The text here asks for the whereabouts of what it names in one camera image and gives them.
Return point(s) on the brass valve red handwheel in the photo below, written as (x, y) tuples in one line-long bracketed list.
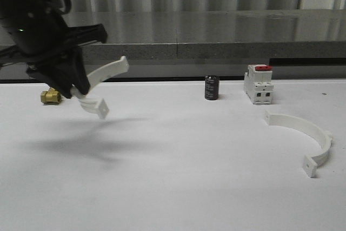
[(51, 96)]

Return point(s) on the grey stone ledge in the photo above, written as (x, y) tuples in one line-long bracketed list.
[(275, 37)]

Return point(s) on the black cylindrical capacitor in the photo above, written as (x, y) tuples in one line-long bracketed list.
[(211, 89)]

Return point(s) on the white circuit breaker red switch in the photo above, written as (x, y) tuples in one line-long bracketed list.
[(258, 85)]

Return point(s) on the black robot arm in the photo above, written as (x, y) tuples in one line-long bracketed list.
[(62, 7)]

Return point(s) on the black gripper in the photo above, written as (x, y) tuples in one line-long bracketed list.
[(43, 37)]

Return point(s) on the white half pipe clamp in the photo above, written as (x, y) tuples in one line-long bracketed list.
[(98, 105), (322, 137)]

